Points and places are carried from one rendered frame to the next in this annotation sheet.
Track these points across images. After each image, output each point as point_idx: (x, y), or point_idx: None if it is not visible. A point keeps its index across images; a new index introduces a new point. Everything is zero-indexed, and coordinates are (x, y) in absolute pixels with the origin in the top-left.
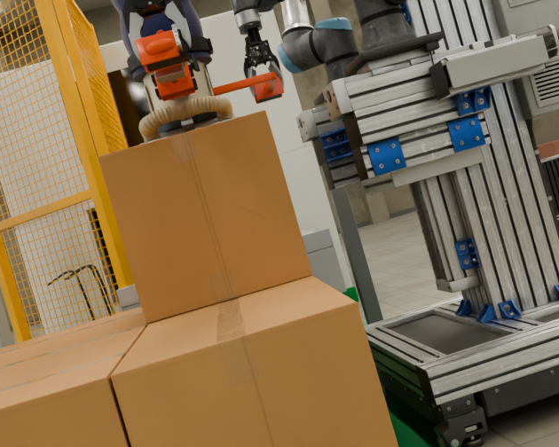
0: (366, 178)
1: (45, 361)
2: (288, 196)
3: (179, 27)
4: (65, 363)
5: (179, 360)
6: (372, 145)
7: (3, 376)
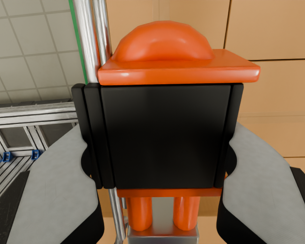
0: None
1: (282, 78)
2: None
3: (75, 144)
4: (271, 35)
5: None
6: None
7: None
